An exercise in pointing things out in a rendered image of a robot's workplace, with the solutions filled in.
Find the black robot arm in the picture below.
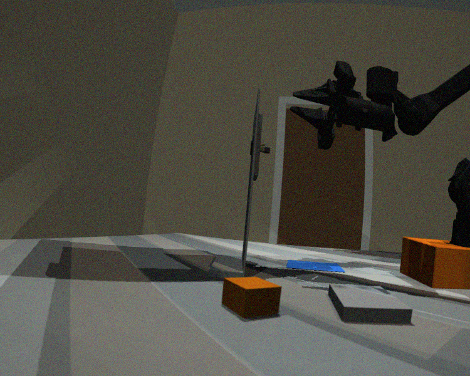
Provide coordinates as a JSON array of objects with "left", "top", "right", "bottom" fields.
[{"left": 366, "top": 64, "right": 470, "bottom": 248}]

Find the blue flat square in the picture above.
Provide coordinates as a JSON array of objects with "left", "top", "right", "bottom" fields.
[{"left": 286, "top": 260, "right": 345, "bottom": 272}]

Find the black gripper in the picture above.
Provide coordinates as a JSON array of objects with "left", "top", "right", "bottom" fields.
[{"left": 290, "top": 61, "right": 372, "bottom": 150}]

